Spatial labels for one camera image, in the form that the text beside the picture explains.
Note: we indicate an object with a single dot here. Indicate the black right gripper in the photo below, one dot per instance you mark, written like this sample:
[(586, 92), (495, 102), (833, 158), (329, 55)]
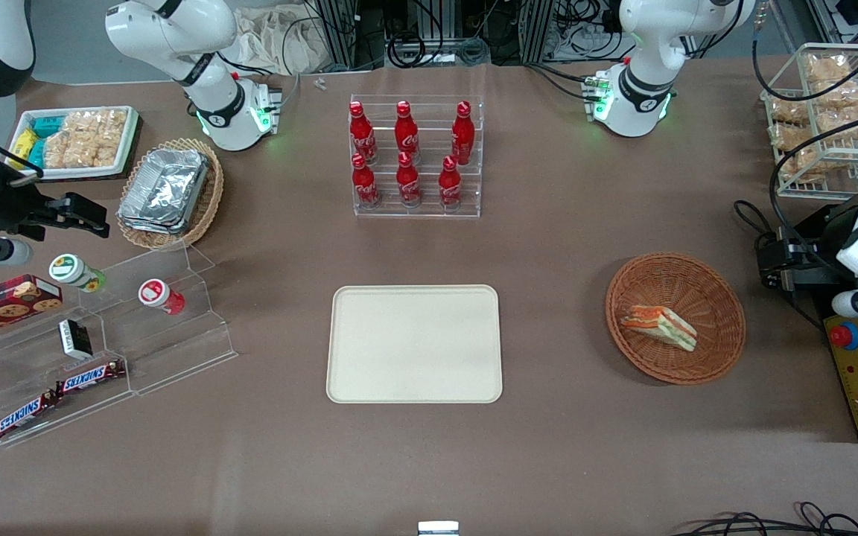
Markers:
[(13, 211)]

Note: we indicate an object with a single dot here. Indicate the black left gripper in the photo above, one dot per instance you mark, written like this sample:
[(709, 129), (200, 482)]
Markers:
[(818, 266)]

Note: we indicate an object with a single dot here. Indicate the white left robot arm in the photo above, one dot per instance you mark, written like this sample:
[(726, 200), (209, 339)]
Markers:
[(645, 89)]

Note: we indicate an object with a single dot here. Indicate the round brown wicker basket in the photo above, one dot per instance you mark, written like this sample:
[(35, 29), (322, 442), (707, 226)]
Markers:
[(712, 298)]

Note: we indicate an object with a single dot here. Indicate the white rectangular snack tray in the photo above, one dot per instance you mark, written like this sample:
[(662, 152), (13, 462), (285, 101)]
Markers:
[(131, 141)]

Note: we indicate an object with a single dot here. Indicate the triangle sandwich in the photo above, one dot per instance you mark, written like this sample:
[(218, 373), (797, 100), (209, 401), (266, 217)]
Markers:
[(660, 327)]

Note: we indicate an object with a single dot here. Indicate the oval tan wicker basket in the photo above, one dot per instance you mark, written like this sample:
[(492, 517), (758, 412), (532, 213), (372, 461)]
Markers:
[(205, 205)]

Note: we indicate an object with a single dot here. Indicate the cream plastic serving tray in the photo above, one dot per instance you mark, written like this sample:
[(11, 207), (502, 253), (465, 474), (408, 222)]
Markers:
[(414, 344)]

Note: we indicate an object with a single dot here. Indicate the green sunflower yogurt cup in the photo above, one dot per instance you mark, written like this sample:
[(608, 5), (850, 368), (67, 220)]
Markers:
[(71, 269)]

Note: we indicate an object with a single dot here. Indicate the clear rice cracker pack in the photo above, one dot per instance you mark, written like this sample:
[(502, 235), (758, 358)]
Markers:
[(97, 152), (94, 123), (55, 152)]

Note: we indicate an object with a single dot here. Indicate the teal snack packet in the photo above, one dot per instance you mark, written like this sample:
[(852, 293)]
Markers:
[(36, 155), (48, 125)]

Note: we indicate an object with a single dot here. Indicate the red emergency stop button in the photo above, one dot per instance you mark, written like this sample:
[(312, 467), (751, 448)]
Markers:
[(844, 336)]

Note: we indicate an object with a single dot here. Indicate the yellow snack packet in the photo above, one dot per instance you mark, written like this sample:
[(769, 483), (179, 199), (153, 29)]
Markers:
[(23, 141)]

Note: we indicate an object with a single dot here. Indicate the red tartan cookie box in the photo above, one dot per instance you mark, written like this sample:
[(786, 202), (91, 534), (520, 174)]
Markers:
[(4, 305)]

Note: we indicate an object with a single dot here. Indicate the aluminium foil container stack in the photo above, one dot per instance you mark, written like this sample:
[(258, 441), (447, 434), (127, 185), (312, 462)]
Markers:
[(164, 190)]

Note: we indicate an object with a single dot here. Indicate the red strawberry yogurt cup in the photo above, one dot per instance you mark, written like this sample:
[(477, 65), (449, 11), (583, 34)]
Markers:
[(157, 292)]

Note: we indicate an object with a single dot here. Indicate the small black chocolate box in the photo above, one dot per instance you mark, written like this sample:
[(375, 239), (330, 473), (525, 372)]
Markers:
[(75, 339)]

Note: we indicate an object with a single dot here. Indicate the clear bagged cracker snack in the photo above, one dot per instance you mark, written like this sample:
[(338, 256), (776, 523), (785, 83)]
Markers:
[(788, 112), (846, 95), (827, 67), (801, 162), (792, 136)]

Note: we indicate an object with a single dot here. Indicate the snickers chocolate bar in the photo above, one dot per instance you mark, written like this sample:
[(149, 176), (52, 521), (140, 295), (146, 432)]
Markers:
[(23, 417), (90, 377)]

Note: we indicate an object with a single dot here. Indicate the clear acrylic step shelf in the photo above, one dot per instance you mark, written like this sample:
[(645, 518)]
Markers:
[(176, 350)]

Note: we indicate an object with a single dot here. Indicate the white crumpled cloth bag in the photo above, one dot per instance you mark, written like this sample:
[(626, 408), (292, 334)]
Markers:
[(272, 41)]

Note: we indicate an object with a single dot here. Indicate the red cola bottle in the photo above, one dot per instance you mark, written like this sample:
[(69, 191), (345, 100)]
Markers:
[(462, 135), (364, 186), (407, 183), (406, 134), (362, 134), (449, 186)]

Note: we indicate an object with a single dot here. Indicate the clear acrylic bottle rack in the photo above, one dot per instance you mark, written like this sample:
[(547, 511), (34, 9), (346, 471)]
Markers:
[(429, 201)]

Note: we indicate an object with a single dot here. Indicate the aluminium frame post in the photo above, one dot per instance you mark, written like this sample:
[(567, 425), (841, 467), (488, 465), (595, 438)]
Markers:
[(537, 30), (339, 33)]

